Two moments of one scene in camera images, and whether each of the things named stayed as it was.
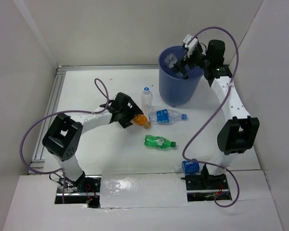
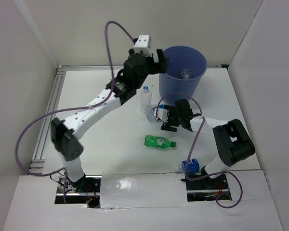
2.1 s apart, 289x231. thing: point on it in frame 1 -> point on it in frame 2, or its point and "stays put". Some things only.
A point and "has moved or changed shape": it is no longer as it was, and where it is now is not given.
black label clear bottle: (170, 59) has moved or changed shape
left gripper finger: (124, 122) -> (155, 68)
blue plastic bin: (175, 89) stays put
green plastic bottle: (158, 142) stays put
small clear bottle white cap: (146, 101) stays put
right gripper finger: (182, 65) -> (168, 128)
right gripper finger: (180, 66) -> (170, 108)
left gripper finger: (135, 110) -> (161, 57)
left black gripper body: (125, 114) -> (149, 59)
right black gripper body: (197, 58) -> (174, 119)
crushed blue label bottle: (189, 167) stays put
